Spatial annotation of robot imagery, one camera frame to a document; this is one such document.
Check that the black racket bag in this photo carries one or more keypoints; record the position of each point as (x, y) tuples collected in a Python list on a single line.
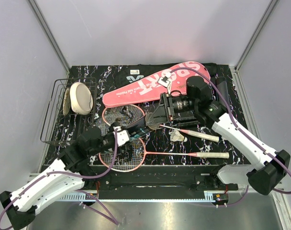
[(132, 73)]

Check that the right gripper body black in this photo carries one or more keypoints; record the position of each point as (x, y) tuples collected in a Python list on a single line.
[(176, 105)]

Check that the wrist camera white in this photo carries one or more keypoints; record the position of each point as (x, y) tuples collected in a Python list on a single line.
[(122, 137), (166, 82)]

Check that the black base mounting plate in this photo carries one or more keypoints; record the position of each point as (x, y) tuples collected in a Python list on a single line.
[(186, 180)]

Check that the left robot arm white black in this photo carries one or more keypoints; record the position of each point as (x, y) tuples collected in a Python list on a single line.
[(68, 172)]

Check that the pink badminton racket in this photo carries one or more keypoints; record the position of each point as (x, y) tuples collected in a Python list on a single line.
[(128, 160), (128, 114)]

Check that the pink racket cover bag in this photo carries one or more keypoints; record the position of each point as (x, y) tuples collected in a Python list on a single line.
[(148, 89)]

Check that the upper pink badminton racket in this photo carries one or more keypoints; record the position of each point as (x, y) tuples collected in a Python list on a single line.
[(128, 114)]

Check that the lower pink badminton racket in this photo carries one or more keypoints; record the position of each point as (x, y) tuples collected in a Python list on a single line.
[(128, 160)]

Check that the black teal shuttlecock tube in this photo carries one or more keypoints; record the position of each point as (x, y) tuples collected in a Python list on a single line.
[(139, 128)]

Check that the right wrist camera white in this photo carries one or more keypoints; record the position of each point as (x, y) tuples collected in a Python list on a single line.
[(166, 82)]

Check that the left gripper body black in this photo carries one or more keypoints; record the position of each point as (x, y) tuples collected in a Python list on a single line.
[(106, 142)]

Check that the white shuttlecock centre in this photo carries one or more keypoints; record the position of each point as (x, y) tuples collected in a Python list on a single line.
[(175, 136)]

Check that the black racket upper handle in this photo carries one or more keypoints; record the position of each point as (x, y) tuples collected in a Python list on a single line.
[(183, 118)]

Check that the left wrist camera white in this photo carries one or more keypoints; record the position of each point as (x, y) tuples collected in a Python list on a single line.
[(122, 137)]

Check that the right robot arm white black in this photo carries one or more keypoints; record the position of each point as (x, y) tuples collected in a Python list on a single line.
[(267, 166)]

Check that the black wire basket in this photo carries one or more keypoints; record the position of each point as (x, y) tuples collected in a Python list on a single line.
[(61, 124)]

